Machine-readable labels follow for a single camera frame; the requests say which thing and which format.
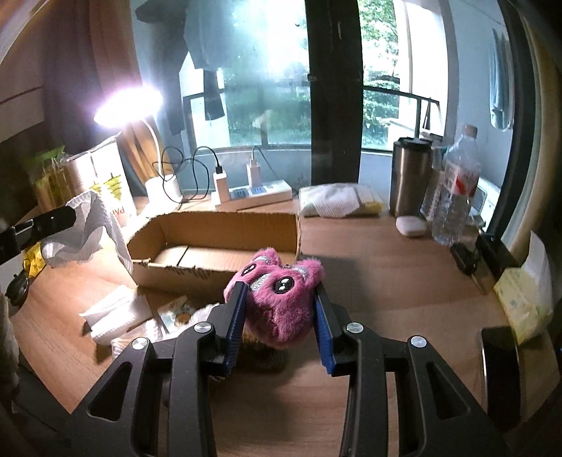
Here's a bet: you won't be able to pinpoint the white cloth towel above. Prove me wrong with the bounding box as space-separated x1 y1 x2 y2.
41 189 133 273

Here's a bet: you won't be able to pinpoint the pink plush toy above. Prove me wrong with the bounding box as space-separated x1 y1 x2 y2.
224 247 325 348

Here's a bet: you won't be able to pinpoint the green snack bag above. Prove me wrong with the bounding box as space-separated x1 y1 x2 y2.
25 145 73 212

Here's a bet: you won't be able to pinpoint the small printed tissue packet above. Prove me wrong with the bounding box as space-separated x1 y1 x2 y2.
157 295 195 334

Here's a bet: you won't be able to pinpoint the white folded tissue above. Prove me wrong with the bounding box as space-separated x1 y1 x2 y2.
79 285 152 346

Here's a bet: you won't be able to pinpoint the paper cup bag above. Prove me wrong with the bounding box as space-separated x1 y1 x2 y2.
65 136 136 227

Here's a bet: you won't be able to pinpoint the cardboard box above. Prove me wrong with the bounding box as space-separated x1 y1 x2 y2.
128 211 300 303

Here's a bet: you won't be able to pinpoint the black car key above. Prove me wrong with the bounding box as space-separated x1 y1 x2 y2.
450 243 486 295

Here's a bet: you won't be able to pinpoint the yellow tissue pack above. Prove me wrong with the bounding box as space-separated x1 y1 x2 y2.
494 231 554 346

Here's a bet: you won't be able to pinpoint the white earbuds case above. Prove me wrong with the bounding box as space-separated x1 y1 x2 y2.
395 215 428 238

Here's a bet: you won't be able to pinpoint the white desk lamp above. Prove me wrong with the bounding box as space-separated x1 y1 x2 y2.
93 83 182 208

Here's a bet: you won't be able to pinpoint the wet wipes pack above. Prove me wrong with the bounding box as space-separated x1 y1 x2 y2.
298 183 385 219

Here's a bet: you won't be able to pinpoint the white power strip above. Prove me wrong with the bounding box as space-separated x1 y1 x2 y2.
211 180 293 211

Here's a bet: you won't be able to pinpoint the steel travel mug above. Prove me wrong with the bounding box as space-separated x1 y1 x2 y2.
390 137 432 217

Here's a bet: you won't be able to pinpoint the clear water bottle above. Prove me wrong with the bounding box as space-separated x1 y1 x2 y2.
431 125 482 246

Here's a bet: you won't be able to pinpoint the hanging dark clothes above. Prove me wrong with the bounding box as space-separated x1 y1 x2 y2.
134 1 234 135

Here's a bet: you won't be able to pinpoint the hanging blue towel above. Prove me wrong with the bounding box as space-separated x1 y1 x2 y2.
489 28 514 131

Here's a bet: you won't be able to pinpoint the white charger with black cable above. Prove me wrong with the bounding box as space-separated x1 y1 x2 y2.
150 144 231 206

